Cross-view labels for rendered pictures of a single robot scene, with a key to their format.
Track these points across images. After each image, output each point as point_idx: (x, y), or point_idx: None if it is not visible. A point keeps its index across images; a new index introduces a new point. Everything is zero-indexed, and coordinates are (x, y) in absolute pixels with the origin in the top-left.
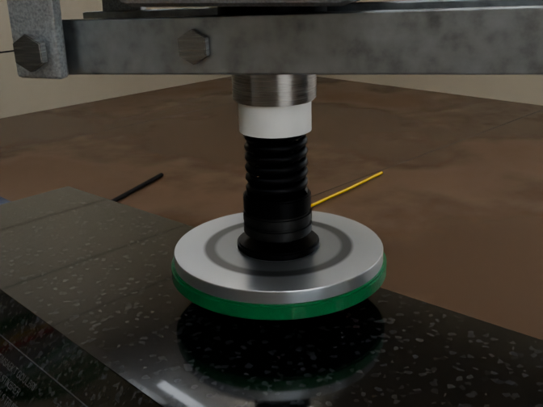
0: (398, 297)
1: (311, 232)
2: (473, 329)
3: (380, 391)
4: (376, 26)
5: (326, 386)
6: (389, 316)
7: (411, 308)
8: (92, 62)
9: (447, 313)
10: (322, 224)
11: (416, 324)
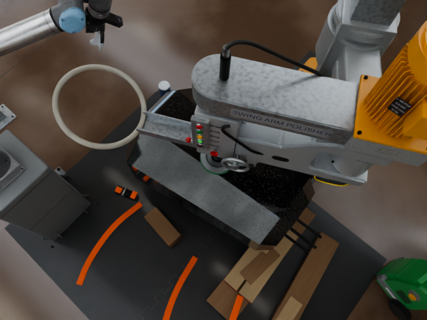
0: (197, 159)
1: (212, 157)
2: (187, 149)
3: None
4: None
5: None
6: (199, 153)
7: (196, 155)
8: None
9: (190, 153)
10: (210, 164)
11: (196, 150)
